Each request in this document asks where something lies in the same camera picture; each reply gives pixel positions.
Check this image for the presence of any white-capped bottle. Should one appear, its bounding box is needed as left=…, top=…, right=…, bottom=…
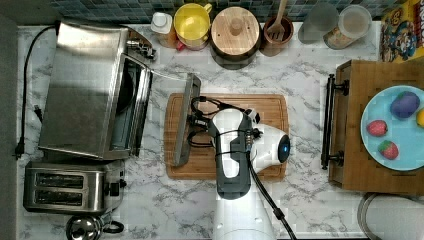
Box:
left=151, top=12, right=177, bottom=49

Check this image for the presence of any bamboo cutting board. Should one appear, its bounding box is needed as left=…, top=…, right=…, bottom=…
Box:
left=164, top=93, right=289, bottom=180

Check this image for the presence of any wooden tray with black handle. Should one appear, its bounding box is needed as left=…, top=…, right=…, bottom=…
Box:
left=321, top=60, right=423, bottom=195

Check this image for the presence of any brown wooden utensil holder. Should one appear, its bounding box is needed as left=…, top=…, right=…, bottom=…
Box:
left=259, top=17, right=294, bottom=57

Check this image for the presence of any light blue plate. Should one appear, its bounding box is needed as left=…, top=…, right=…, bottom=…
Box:
left=360, top=85, right=424, bottom=171

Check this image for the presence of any black oven power cord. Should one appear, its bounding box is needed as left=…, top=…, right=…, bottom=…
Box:
left=12, top=24, right=58, bottom=160

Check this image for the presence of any yellow cereal box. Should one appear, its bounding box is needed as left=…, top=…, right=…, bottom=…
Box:
left=379, top=0, right=424, bottom=63

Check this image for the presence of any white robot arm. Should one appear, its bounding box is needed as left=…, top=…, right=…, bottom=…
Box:
left=189, top=96, right=298, bottom=240

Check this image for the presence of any red plush strawberry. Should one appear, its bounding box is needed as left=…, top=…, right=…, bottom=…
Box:
left=366, top=120, right=388, bottom=137
left=378, top=140, right=399, bottom=160

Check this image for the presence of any wooden spatula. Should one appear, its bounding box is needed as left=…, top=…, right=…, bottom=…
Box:
left=267, top=0, right=288, bottom=41

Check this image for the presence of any silver toaster oven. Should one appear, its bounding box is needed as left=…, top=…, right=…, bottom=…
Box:
left=38, top=20, right=155, bottom=160

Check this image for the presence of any glass oven door with handle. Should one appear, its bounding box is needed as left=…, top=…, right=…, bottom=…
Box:
left=154, top=71, right=201, bottom=167

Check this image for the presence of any orange plush fruit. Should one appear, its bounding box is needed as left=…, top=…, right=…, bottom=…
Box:
left=416, top=108, right=424, bottom=128

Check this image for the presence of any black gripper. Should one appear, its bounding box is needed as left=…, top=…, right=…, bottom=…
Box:
left=187, top=96, right=213, bottom=148

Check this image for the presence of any silver two-slot toaster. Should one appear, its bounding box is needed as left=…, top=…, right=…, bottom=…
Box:
left=23, top=160, right=126, bottom=215

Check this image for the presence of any yellow mug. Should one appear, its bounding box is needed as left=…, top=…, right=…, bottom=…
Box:
left=173, top=3, right=212, bottom=50

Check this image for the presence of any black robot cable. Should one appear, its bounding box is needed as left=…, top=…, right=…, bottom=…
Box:
left=246, top=151, right=298, bottom=240

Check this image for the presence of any black pot with wooden lid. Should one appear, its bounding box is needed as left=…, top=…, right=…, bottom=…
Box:
left=210, top=7, right=262, bottom=70

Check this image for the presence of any black pan inside oven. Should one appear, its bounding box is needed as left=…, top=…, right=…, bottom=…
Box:
left=116, top=69, right=136, bottom=114

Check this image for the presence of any clear lidded plastic container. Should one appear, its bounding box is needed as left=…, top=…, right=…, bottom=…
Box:
left=323, top=5, right=372, bottom=50

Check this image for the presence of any purple plush fruit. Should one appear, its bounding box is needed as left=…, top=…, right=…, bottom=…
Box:
left=390, top=91, right=420, bottom=119

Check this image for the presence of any silver kettle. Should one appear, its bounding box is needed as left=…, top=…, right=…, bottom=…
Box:
left=65, top=214, right=124, bottom=240

